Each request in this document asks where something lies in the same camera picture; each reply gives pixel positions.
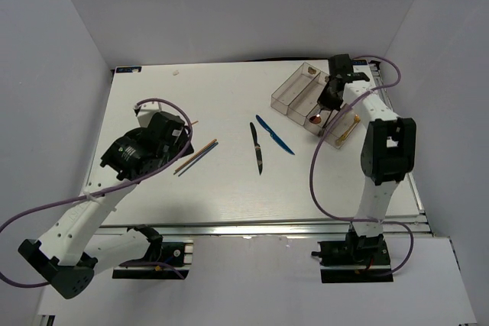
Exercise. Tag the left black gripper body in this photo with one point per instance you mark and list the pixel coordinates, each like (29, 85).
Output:
(174, 150)

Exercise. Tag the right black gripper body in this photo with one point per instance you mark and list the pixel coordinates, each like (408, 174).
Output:
(327, 100)

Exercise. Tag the gold fork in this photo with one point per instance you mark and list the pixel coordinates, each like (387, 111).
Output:
(345, 135)

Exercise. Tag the blue-handled rainbow spoon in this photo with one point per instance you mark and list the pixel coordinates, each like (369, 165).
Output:
(320, 118)

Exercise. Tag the black knife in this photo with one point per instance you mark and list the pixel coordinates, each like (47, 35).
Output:
(257, 148)

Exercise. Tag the blue knife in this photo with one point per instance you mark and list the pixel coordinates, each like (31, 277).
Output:
(273, 135)

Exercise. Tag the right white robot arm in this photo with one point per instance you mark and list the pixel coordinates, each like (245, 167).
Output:
(388, 151)

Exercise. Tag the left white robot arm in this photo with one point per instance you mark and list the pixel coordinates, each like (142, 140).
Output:
(63, 256)

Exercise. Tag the right blue corner label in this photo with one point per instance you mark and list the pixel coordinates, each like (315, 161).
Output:
(360, 62)

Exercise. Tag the blue corner label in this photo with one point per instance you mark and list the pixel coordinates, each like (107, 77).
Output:
(128, 69)
(360, 62)

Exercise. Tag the clear four-compartment organizer tray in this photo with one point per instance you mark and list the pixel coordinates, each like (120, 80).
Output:
(297, 98)

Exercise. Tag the left blue corner label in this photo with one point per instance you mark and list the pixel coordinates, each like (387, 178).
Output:
(128, 69)

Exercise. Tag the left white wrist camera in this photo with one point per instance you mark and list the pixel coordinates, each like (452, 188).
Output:
(146, 111)

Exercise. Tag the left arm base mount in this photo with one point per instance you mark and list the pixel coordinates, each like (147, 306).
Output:
(162, 260)

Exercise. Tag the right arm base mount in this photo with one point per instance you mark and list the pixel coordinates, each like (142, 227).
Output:
(352, 260)

